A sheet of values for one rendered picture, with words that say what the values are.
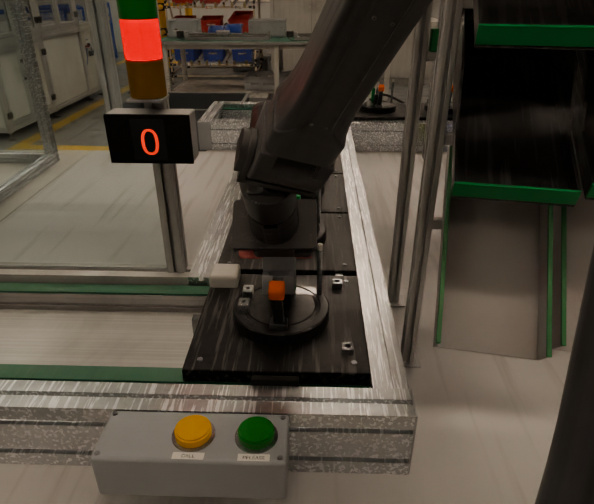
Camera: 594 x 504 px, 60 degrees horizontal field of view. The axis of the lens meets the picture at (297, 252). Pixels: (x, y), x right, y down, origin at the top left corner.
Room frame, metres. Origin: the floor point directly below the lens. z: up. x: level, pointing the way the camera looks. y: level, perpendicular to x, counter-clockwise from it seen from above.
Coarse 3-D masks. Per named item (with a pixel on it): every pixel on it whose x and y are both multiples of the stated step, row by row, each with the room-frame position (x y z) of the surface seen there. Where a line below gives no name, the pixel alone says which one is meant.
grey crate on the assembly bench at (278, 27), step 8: (248, 24) 6.08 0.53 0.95; (256, 24) 6.06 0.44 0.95; (264, 24) 6.06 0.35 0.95; (272, 24) 6.04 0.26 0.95; (280, 24) 6.04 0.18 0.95; (248, 32) 6.07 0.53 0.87; (256, 32) 6.06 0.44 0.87; (264, 32) 6.06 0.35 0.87; (272, 32) 6.05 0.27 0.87; (280, 32) 6.04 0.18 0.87
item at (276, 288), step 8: (272, 280) 0.56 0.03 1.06; (280, 280) 0.56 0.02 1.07; (272, 288) 0.54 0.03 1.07; (280, 288) 0.54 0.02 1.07; (272, 296) 0.53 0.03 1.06; (280, 296) 0.53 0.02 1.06; (272, 304) 0.54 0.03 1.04; (280, 304) 0.54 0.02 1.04; (280, 312) 0.55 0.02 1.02; (280, 320) 0.56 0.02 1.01
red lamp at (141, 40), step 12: (120, 24) 0.73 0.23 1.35; (132, 24) 0.72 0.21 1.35; (144, 24) 0.72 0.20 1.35; (156, 24) 0.74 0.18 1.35; (132, 36) 0.72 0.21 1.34; (144, 36) 0.72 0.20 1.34; (156, 36) 0.73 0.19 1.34; (132, 48) 0.72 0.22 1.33; (144, 48) 0.72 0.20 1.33; (156, 48) 0.73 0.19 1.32; (132, 60) 0.72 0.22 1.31; (144, 60) 0.72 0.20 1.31
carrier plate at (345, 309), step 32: (224, 288) 0.69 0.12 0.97; (352, 288) 0.69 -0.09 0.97; (224, 320) 0.61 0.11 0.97; (352, 320) 0.61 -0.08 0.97; (192, 352) 0.53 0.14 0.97; (224, 352) 0.53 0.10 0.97; (256, 352) 0.53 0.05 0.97; (288, 352) 0.53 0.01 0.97; (320, 352) 0.53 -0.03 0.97; (352, 384) 0.49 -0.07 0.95
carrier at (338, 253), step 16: (320, 192) 0.90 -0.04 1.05; (320, 208) 0.90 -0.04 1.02; (320, 224) 0.89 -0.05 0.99; (336, 224) 0.93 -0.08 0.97; (320, 240) 0.83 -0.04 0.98; (336, 240) 0.86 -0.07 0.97; (224, 256) 0.80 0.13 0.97; (336, 256) 0.80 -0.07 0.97; (352, 256) 0.80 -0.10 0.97; (256, 272) 0.75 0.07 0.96; (304, 272) 0.75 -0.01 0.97; (336, 272) 0.75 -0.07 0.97; (352, 272) 0.75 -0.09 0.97
